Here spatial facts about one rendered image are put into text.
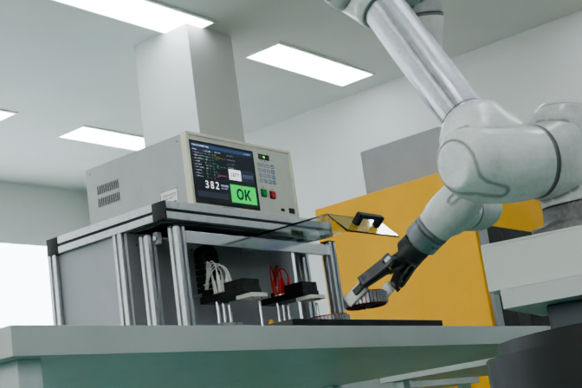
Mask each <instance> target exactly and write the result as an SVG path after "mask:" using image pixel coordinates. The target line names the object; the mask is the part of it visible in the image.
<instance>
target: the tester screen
mask: <svg viewBox="0 0 582 388"><path fill-rule="evenodd" d="M191 156H192V164H193V171H194V178H195V186H196V193H197V190H199V191H210V192H216V193H223V194H229V199H230V200H224V199H217V198H211V197H200V196H199V195H198V194H197V199H198V200H204V201H211V202H218V203H225V204H236V205H243V206H249V207H256V208H258V202H257V205H252V204H239V203H232V198H231V191H230V184H236V185H241V186H248V187H253V188H255V183H254V184H252V183H247V182H242V181H235V180H230V176H229V169H232V170H238V171H246V172H252V173H253V174H254V170H253V163H252V157H251V153H246V152H239V151H234V150H230V149H224V148H220V147H215V146H211V145H202V144H198V143H193V142H191ZM204 180H211V181H217V182H220V189H221V190H220V191H216V190H211V189H205V187H204Z"/></svg>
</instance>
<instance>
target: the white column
mask: <svg viewBox="0 0 582 388"><path fill-rule="evenodd" d="M134 53H135V61H136V69H137V76H138V84H139V100H140V108H141V116H142V125H143V133H144V141H145V147H148V146H151V145H154V144H156V143H158V142H160V141H163V140H165V139H169V138H171V137H174V136H176V135H179V134H180V133H181V132H183V131H185V130H186V131H190V132H194V133H202V134H207V135H211V136H216V137H220V138H225V139H233V140H236V141H241V142H245V139H244V132H243V120H242V114H241V107H240V100H239V93H238V86H237V80H236V68H235V61H234V55H233V48H232V41H231V36H228V35H225V34H223V33H220V32H217V31H215V30H211V29H206V28H204V29H203V28H199V27H197V26H194V25H191V24H188V23H186V24H184V25H181V26H179V27H177V28H175V29H173V30H171V31H169V32H166V33H164V34H159V35H157V36H154V37H153V38H151V39H149V40H147V41H144V42H142V43H140V44H138V45H136V46H134Z"/></svg>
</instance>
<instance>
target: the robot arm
mask: <svg viewBox="0 0 582 388"><path fill-rule="evenodd" d="M324 1H325V2H326V3H327V4H329V5H330V6H332V7H333V8H335V9H336V10H341V11H342V12H343V13H345V14H346V15H348V16H349V17H351V18H352V19H353V20H355V21H356V22H358V23H359V24H360V25H362V26H364V27H366V28H368V29H372V30H373V32H374V33H375V34H376V36H377V37H378V39H379V40H380V41H381V42H382V44H383V45H384V46H385V48H386V50H387V51H388V52H389V54H390V55H391V57H392V58H393V60H394V61H395V62H396V63H397V65H398V66H399V68H400V69H401V70H402V72H403V73H404V75H405V76H406V78H407V79H408V80H409V82H410V83H411V85H412V86H413V87H414V88H415V90H416V91H417V93H418V94H419V96H420V97H421V98H422V100H423V101H424V103H425V104H426V106H427V107H428V108H429V109H430V111H431V112H432V114H433V115H434V116H435V118H436V120H437V121H438V122H439V124H440V125H441V126H442V129H441V132H440V137H439V144H440V146H439V149H438V153H437V158H436V164H437V169H438V173H439V176H440V178H441V180H442V181H443V184H444V187H443V188H442V189H441V190H440V191H439V192H438V193H437V194H436V195H435V196H434V197H433V198H432V199H431V200H430V201H429V202H428V203H427V204H426V206H425V209H424V211H423V212H422V214H421V215H420V216H418V218H417V219H416V220H415V221H414V222H413V223H412V224H411V226H410V227H409V228H408V229H407V230H406V235H405V236H404V237H403V238H402V239H401V240H400V241H399V242H398V252H396V253H395V254H394V255H390V254H389V253H387V254H385V255H384V256H383V257H382V258H381V259H380V260H379V261H378V262H376V263H375V264H374V265H372V266H371V267H370V268H368V269H367V270H366V271H365V272H364V273H363V274H362V275H360V276H359V277H358V280H359V283H358V284H357V285H356V286H355V287H354V288H353V289H352V290H351V291H350V292H349V293H348V294H347V295H346V296H345V297H344V300H345V301H346V303H347V305H348V306H349V307H352V306H353V305H354V304H355V303H356V302H357V301H358V300H359V299H360V298H361V297H362V296H363V295H364V294H365V292H366V291H367V290H368V289H369V288H368V287H370V286H371V285H372V284H373V283H375V282H376V281H378V280H380V279H382V278H383V277H385V276H386V275H391V274H393V275H392V278H391V281H387V282H386V284H385V285H384V286H383V287H382V288H381V289H383V290H386V291H387V296H388V297H389V296H390V295H391V294H392V293H393V292H394V291H395V289H396V291H397V292H398V291H400V288H399V287H401V288H403V287H404V285H405V284H406V282H407V281H408V280H409V279H410V277H411V275H412V274H413V272H414V271H415V269H416V268H417V267H418V266H419V265H420V264H421V263H422V261H423V260H424V259H425V258H426V257H427V256H428V255H434V254H435V253H436V252H437V251H438V250H439V249H440V248H441V247H442V246H443V245H444V244H445V243H446V242H447V241H448V240H449V239H450V238H451V237H452V236H456V235H459V234H461V233H462V232H464V231H478V230H485V229H487V228H489V227H491V226H492V225H494V224H495V223H496V222H497V221H498V220H499V218H500V217H501V213H502V204H510V203H518V202H523V201H527V200H531V199H535V200H539V201H540V204H541V209H542V213H543V220H544V226H542V227H540V228H538V229H536V230H533V231H532V234H533V235H535V234H539V233H544V232H548V231H553V230H560V229H564V228H569V227H573V226H578V225H582V105H581V104H579V103H578V102H577V101H575V100H555V101H550V102H547V103H545V104H542V105H540V106H538V107H537V108H536V109H534V110H533V111H532V112H531V113H530V114H529V116H528V117H527V120H526V122H525V123H524V122H523V121H521V120H519V119H518V118H517V117H515V116H514V115H512V114H511V113H510V112H509V111H507V110H506V109H505V108H503V107H502V106H501V105H500V104H499V103H497V102H495V101H493V100H481V98H480V97H479V96H478V94H477V93H476V92H475V90H474V89H473V88H472V87H471V86H470V85H469V83H468V82H467V81H466V79H465V78H464V77H463V75H462V74H461V72H460V71H459V70H458V68H457V67H456V66H455V64H454V63H453V62H452V60H451V59H450V58H449V57H448V56H447V54H446V53H445V52H444V51H443V0H324ZM389 267H390V268H389ZM402 281H403V282H402Z"/></svg>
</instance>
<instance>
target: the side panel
mask: <svg viewBox="0 0 582 388"><path fill-rule="evenodd" d="M48 271H49V281H50V292H51V302H52V313H53V323H54V325H70V326H132V325H133V319H132V310H131V302H130V293H129V284H128V275H127V266H126V251H125V242H124V234H121V233H119V234H117V235H114V236H113V237H112V238H109V239H106V240H103V241H100V242H96V243H93V244H90V245H88V246H85V247H82V248H79V249H75V250H72V251H69V252H67V253H64V254H61V255H52V256H49V257H48Z"/></svg>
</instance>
